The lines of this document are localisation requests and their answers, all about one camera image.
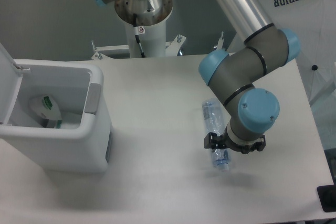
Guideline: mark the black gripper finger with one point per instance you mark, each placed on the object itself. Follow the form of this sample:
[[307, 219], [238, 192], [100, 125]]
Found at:
[[213, 141], [260, 144]]

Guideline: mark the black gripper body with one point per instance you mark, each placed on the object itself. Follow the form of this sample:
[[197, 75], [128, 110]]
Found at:
[[244, 148]]

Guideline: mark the crushed clear plastic bottle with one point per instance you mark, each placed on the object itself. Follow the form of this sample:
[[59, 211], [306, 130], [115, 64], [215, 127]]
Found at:
[[214, 123]]

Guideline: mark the white paper bag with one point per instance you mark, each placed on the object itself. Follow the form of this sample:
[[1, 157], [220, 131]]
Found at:
[[45, 107]]

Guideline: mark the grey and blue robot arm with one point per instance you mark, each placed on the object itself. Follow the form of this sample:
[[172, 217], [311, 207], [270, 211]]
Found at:
[[230, 76]]

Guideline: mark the white open trash can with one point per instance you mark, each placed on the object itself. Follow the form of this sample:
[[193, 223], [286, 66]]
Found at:
[[77, 88]]

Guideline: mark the black device at table edge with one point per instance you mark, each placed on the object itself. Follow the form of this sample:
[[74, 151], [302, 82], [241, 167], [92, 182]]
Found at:
[[326, 195]]

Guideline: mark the white umbrella with lettering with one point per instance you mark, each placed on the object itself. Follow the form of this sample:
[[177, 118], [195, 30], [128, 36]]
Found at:
[[314, 23]]

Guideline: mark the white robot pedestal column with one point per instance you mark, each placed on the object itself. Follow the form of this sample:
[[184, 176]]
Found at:
[[145, 25]]

